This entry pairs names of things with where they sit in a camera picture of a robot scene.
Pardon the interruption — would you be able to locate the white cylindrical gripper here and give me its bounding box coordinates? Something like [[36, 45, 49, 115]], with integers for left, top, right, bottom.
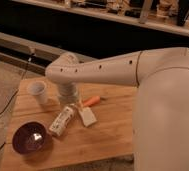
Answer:
[[57, 83, 79, 106]]

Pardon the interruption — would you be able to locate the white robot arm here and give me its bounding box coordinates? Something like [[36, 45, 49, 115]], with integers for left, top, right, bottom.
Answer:
[[45, 47, 189, 171]]

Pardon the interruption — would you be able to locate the white sponge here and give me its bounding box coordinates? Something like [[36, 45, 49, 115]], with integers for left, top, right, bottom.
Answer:
[[79, 107, 97, 127]]

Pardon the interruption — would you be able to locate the white paper cup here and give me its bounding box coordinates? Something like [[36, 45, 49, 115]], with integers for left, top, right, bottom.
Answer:
[[27, 81, 48, 105]]

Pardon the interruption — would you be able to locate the orange carrot toy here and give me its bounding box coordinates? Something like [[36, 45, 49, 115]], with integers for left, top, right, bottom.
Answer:
[[83, 96, 101, 107]]

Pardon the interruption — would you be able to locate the white plastic bottle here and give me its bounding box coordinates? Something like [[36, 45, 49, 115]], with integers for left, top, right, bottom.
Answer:
[[49, 104, 78, 137]]

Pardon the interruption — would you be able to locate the wooden board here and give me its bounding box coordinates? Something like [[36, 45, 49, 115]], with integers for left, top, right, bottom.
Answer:
[[0, 79, 137, 171]]

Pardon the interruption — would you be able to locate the dark purple bowl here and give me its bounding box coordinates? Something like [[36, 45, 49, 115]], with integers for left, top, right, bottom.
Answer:
[[12, 122, 51, 155]]

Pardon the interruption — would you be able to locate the cluttered background shelf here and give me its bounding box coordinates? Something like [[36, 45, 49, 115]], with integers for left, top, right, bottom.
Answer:
[[13, 0, 189, 37]]

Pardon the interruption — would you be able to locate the black cable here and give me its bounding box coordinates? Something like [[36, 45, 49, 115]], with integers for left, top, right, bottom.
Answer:
[[0, 49, 36, 164]]

